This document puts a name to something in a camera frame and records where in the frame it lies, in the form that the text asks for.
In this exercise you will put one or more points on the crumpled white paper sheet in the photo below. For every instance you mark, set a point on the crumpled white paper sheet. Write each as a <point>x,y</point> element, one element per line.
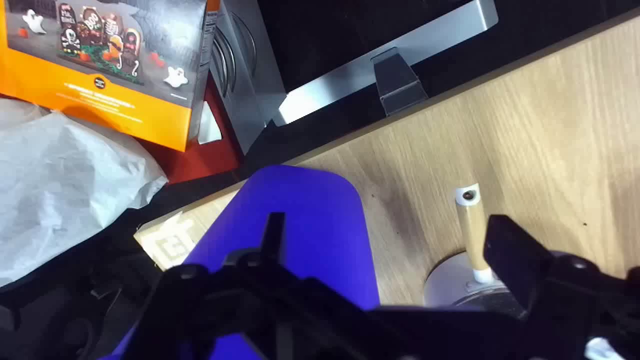
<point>61,186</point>

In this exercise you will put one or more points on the orange Halloween cookie kit box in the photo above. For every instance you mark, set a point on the orange Halloween cookie kit box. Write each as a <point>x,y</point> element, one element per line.
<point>100,52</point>

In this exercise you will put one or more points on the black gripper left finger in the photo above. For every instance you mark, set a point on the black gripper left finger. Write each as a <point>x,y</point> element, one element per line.
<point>221,301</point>

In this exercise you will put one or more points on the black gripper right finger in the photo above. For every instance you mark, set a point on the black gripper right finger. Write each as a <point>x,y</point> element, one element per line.
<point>573,293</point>

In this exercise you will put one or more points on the silver framed monitor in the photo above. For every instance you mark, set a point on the silver framed monitor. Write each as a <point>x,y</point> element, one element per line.
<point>360,40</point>

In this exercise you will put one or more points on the white printed paper tag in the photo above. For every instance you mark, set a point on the white printed paper tag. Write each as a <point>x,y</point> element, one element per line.
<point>170,237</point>

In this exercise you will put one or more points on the red flat object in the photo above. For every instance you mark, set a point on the red flat object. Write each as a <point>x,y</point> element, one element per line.
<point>200,157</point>

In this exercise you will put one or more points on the grey metal box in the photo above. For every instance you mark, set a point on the grey metal box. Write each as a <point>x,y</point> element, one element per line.
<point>243,72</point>

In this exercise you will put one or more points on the black fabric bundle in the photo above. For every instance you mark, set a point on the black fabric bundle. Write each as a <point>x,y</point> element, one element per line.
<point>73,301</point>

